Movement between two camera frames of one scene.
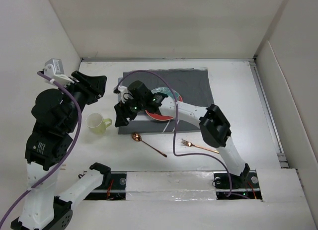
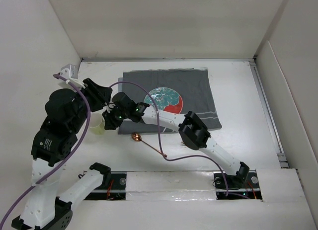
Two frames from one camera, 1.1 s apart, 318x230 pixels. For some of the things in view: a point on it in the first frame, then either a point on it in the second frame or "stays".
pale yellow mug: (97, 124) stays
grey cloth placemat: (193, 84) stays
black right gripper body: (128, 106) -> (115, 117)
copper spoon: (136, 136) stays
